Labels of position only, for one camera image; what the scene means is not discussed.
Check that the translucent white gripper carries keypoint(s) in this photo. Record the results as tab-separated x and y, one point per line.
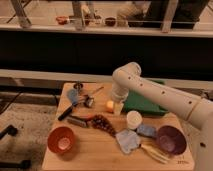
117	108

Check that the small orange apple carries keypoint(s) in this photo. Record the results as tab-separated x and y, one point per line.
110	106

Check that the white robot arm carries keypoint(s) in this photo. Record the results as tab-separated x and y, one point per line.
194	109

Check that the purple bowl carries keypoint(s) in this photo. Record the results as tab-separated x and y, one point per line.
171	140

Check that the orange bowl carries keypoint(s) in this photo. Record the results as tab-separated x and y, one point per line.
61	140

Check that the dark background bowl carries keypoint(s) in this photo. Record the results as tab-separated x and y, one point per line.
110	21

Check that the red background bowl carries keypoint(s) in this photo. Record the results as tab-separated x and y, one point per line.
62	20

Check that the green plastic tray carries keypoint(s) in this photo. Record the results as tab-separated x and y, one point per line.
144	106

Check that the white cup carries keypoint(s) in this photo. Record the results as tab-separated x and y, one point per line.
134	119

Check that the dark red grape bunch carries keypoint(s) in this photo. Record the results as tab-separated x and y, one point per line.
102	123

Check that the metal measuring cup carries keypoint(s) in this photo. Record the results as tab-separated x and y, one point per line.
89	99

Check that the light blue cloth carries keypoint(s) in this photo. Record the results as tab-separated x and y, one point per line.
128	140

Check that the small blue sponge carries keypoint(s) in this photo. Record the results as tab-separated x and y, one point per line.
146	130

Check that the red handled peeler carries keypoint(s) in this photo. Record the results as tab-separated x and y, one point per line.
82	122

